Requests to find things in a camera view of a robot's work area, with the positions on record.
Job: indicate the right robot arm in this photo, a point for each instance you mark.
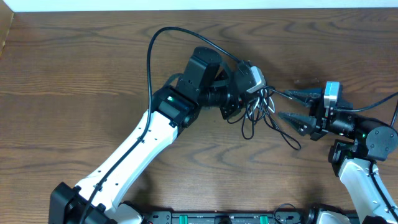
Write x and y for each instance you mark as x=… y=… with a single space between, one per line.
x=363 y=142

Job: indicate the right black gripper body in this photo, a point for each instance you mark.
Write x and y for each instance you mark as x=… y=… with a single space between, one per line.
x=323 y=122

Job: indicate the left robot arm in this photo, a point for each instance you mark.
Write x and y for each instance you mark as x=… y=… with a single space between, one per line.
x=206 y=81

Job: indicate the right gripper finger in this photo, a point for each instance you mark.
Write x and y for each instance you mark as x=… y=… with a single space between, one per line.
x=307 y=98
x=304 y=125

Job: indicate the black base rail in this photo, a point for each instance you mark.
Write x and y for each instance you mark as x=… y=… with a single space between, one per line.
x=168 y=216

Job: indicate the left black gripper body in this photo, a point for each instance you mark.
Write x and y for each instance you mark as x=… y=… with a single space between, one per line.
x=230 y=107

